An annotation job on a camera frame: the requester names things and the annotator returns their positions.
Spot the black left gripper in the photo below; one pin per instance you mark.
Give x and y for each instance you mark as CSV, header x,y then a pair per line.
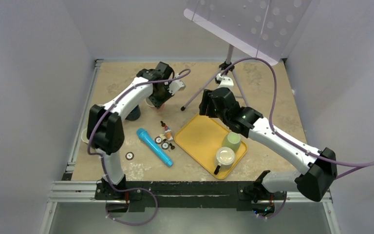
x,y
158,103

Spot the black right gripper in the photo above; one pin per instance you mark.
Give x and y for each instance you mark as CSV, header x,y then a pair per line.
x,y
206,99

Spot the dark blue ceramic mug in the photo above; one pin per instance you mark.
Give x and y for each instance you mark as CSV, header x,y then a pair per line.
x,y
134,114

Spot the black ceramic mug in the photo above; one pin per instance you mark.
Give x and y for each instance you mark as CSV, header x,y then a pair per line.
x,y
83,136

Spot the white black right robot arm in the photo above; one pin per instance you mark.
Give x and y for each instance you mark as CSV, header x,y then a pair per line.
x,y
315,169

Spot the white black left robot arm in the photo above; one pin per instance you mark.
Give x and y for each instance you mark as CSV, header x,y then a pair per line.
x,y
105,130

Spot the green ceramic mug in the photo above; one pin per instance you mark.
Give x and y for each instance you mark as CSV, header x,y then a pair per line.
x,y
232,141

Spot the yellow plastic tray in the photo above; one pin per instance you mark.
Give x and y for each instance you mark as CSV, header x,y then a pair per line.
x,y
201,138

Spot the blue toy microphone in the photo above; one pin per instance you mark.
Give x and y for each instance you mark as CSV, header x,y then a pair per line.
x,y
145,137

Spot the round token upper left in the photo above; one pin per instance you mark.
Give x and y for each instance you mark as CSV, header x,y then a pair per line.
x,y
158,140

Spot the lilac tripod stand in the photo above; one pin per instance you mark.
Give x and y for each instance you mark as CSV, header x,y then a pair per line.
x,y
226,68

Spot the round token lower right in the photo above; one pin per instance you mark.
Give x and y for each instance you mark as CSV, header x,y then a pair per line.
x,y
165,145

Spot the round brown white token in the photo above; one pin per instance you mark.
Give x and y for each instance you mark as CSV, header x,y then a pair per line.
x,y
129,156

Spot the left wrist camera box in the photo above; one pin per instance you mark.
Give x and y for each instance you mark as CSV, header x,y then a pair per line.
x,y
176,86

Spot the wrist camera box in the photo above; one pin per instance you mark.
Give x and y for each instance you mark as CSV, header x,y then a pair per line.
x,y
224,81
176,86

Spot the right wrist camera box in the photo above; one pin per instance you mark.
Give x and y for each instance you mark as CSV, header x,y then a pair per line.
x,y
224,81

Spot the cream mug black handle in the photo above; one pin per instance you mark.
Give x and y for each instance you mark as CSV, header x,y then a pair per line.
x,y
224,160

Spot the black table edge rail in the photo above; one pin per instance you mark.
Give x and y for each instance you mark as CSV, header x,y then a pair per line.
x,y
238,195

